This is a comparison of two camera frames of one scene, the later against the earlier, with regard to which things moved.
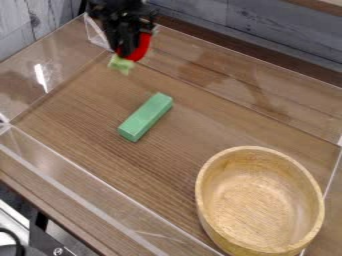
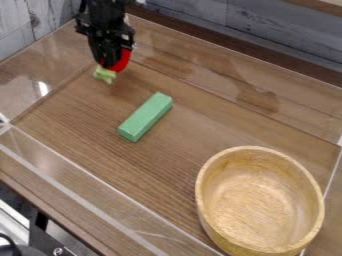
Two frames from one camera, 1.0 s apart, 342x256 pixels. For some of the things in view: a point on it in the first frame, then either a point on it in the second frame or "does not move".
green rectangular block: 146,116 does not move
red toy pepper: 140,52 → 107,72
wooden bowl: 259,201 does not move
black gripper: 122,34 → 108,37
